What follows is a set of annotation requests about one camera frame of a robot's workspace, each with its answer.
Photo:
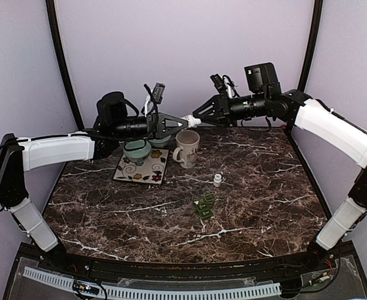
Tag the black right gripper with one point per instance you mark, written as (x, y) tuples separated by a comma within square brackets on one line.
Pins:
[(221, 106)]

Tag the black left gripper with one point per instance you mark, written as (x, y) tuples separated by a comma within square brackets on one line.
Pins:
[(157, 125)]

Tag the white pill bottle orange label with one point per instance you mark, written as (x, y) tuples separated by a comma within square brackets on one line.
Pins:
[(192, 121)]

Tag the green weekly pill organizer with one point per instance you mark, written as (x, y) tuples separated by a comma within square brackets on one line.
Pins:
[(204, 205)]

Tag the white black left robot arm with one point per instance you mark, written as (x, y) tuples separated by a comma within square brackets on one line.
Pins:
[(118, 121)]

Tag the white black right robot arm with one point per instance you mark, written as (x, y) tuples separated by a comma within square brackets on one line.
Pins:
[(295, 108)]

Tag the celadon ceramic bowl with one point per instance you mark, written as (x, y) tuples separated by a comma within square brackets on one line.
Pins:
[(137, 151), (160, 143)]

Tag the beige printed ceramic mug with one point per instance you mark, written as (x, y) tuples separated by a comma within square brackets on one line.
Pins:
[(187, 144)]

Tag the floral square ceramic plate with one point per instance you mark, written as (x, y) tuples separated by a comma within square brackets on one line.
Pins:
[(151, 171)]

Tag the small white pill bottle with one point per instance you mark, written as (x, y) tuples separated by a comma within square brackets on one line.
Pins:
[(217, 180)]

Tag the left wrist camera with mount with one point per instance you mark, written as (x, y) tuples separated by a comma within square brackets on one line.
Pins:
[(153, 99)]

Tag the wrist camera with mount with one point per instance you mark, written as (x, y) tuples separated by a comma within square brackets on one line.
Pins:
[(153, 99), (224, 85)]

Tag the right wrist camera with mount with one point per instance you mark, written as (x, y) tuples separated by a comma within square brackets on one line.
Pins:
[(224, 85)]

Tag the black left frame post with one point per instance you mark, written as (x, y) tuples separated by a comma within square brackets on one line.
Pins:
[(62, 64)]

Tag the white slotted cable duct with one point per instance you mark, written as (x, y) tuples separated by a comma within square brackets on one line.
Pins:
[(144, 289)]

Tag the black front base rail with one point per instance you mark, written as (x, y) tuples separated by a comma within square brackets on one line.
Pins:
[(111, 270)]

